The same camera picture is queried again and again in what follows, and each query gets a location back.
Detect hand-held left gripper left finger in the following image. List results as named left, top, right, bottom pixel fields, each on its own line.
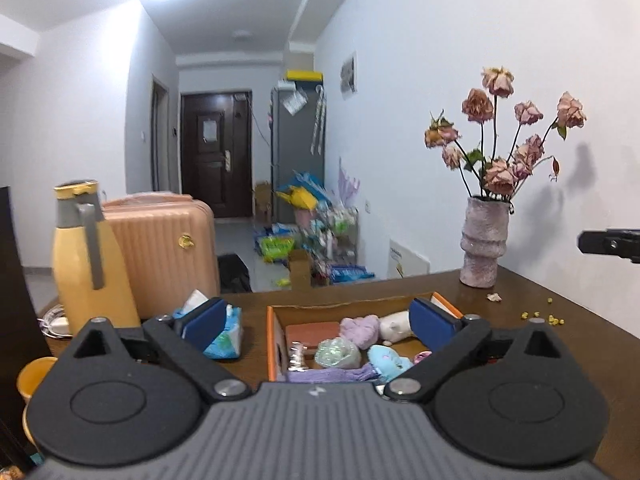
left=59, top=297, right=252, bottom=403

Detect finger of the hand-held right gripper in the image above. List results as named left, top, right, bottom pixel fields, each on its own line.
left=577, top=228, right=640, bottom=264

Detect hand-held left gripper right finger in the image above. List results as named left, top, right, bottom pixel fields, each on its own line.
left=382, top=296, right=573, bottom=403

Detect orange-edged cardboard box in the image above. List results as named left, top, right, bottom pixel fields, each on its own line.
left=266, top=290, right=466, bottom=385

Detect lavender burlap pouch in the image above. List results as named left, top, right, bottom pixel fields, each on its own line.
left=286, top=364, right=376, bottom=385

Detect blue tissue pack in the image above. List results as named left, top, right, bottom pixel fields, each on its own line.
left=172, top=289, right=245, bottom=360

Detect white plush toy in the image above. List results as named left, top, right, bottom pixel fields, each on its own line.
left=378, top=310, right=416, bottom=344

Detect light blue plush toy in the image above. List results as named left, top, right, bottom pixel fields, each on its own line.
left=367, top=344, right=415, bottom=382

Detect black bag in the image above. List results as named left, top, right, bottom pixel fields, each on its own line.
left=217, top=253, right=253, bottom=294

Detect white flat panel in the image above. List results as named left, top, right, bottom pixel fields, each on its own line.
left=387, top=238, right=432, bottom=280

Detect purple plush toy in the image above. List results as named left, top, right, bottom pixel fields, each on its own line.
left=339, top=314, right=382, bottom=349

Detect pink ribbed suitcase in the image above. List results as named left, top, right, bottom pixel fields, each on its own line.
left=100, top=192, right=221, bottom=321

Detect textured pale vase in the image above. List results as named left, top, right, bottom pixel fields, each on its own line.
left=460, top=196, right=515, bottom=289

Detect scattered yellow crumbs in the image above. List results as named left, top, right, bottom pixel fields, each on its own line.
left=520, top=298, right=564, bottom=325

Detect brick-red box insert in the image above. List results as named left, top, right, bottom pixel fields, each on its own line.
left=285, top=321, right=346, bottom=359

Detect small brown carton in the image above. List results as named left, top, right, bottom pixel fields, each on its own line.
left=287, top=249, right=314, bottom=289

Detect brown carton by refrigerator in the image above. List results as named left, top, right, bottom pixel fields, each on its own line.
left=254, top=182, right=274, bottom=226

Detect dried pink roses bouquet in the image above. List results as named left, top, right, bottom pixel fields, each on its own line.
left=424, top=66, right=589, bottom=202

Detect yellow thermos jug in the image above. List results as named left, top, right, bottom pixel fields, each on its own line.
left=51, top=179, right=141, bottom=336

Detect pile of colourful packets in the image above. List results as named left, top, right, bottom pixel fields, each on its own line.
left=255, top=157, right=376, bottom=286

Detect dark wooden door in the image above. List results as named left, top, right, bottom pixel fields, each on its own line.
left=180, top=92, right=251, bottom=220

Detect yellow cup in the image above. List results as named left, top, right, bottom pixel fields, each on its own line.
left=16, top=356, right=59, bottom=452

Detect grey refrigerator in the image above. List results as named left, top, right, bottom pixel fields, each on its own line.
left=270, top=85, right=326, bottom=226

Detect dark furniture panel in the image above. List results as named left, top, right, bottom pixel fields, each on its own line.
left=0, top=186, right=52, bottom=463

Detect white charger cable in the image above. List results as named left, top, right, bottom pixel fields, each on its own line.
left=40, top=304, right=74, bottom=337

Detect wall poster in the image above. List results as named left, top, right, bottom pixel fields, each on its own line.
left=340, top=51, right=359, bottom=99

